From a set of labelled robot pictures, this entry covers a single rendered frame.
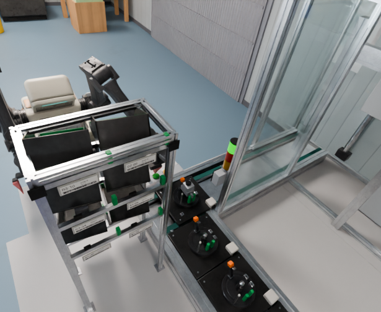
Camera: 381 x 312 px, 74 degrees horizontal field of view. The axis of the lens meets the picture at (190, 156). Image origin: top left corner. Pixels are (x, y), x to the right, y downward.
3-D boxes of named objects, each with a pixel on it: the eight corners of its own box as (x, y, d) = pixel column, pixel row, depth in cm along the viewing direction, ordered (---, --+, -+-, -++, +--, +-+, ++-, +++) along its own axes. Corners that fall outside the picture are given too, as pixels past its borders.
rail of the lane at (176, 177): (129, 204, 142) (128, 192, 135) (243, 155, 186) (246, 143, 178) (134, 211, 139) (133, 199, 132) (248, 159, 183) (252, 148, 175)
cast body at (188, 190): (179, 188, 134) (181, 179, 129) (187, 185, 136) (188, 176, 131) (189, 199, 129) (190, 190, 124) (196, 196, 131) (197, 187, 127)
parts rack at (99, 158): (70, 271, 113) (2, 125, 59) (144, 233, 131) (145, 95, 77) (86, 316, 101) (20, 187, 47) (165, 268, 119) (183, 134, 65)
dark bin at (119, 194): (100, 189, 107) (96, 173, 105) (131, 181, 112) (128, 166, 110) (111, 223, 83) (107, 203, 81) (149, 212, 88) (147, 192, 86)
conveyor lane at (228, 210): (142, 208, 141) (142, 197, 134) (248, 160, 182) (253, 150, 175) (169, 251, 125) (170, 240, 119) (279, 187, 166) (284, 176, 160)
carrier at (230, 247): (166, 236, 121) (168, 221, 113) (206, 215, 133) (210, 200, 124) (196, 281, 108) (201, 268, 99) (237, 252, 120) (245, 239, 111)
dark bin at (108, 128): (89, 128, 86) (85, 106, 83) (128, 122, 91) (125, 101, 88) (100, 151, 62) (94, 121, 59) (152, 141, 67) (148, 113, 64)
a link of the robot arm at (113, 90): (106, 65, 112) (87, 79, 108) (110, 62, 107) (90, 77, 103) (162, 138, 132) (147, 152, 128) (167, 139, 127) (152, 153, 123)
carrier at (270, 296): (196, 281, 108) (201, 269, 99) (238, 253, 119) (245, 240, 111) (234, 339, 94) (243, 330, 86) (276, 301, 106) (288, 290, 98)
